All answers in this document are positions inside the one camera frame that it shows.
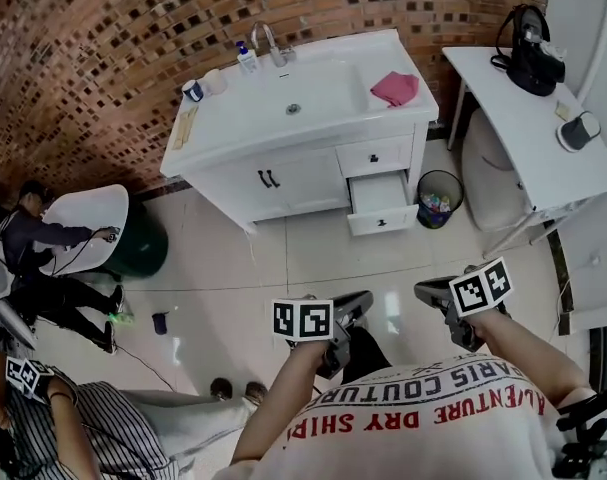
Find black mesh waste bin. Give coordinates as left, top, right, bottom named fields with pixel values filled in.
left=416, top=169, right=465, bottom=230

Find black backpack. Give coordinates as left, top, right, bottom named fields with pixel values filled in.
left=490, top=3, right=567, bottom=98

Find white shell chair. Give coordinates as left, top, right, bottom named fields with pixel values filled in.
left=37, top=183, right=130, bottom=277

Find person's white printed t-shirt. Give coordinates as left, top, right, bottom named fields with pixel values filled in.
left=227, top=352, right=607, bottom=480

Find white side table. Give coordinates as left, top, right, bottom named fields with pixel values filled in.
left=441, top=45, right=607, bottom=257

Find blue mug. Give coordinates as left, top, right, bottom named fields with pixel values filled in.
left=181, top=78, right=206, bottom=103

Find person's right forearm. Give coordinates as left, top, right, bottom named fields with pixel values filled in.
left=470, top=310, right=592, bottom=409

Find white cup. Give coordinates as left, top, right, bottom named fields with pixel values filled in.
left=201, top=67, right=229, bottom=97

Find dark green barrel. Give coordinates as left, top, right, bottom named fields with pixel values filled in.
left=100, top=200, right=169, bottom=279

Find white drawer with black knob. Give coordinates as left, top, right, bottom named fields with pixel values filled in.
left=336, top=135, right=415, bottom=178
left=346, top=170, right=420, bottom=238

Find pink cloth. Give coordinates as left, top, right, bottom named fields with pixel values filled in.
left=370, top=70, right=421, bottom=109

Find black harness straps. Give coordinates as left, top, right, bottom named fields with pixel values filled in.
left=550, top=390, right=607, bottom=480

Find heap of colourful wrappers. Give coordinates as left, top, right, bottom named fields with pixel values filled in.
left=420, top=192, right=457, bottom=227

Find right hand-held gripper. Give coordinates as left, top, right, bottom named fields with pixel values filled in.
left=412, top=255, right=514, bottom=353

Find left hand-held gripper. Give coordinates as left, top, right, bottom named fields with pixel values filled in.
left=271, top=290, right=376, bottom=382

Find beige beanbag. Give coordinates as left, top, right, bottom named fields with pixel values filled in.
left=460, top=107, right=534, bottom=233

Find white vanity sink cabinet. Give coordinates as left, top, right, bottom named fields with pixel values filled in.
left=160, top=28, right=440, bottom=237

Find person's left forearm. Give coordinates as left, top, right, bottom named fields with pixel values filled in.
left=230, top=340, right=332, bottom=467

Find chrome faucet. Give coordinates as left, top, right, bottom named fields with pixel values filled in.
left=250, top=20, right=298, bottom=68

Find person's black trousers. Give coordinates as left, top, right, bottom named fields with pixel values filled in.
left=340, top=325, right=394, bottom=384

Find white cabinet door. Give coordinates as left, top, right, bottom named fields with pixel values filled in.
left=270, top=150, right=352, bottom=217
left=207, top=160, right=294, bottom=224

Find white pump soap bottle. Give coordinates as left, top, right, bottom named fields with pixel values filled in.
left=235, top=41, right=259, bottom=74

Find black floor cable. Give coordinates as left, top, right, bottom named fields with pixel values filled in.
left=116, top=345, right=177, bottom=394

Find beige wooden comb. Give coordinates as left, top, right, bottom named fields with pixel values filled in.
left=170, top=105, right=200, bottom=150

